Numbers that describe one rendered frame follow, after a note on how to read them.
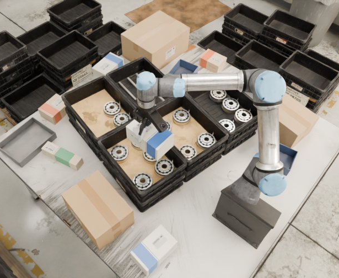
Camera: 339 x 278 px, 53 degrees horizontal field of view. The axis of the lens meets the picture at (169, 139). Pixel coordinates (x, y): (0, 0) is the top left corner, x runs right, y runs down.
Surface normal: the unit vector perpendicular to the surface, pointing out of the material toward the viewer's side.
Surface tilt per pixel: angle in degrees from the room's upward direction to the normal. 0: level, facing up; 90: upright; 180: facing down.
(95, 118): 0
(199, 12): 0
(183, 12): 0
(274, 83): 46
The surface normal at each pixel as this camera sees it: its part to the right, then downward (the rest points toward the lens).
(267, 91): 0.02, 0.18
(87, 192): 0.04, -0.58
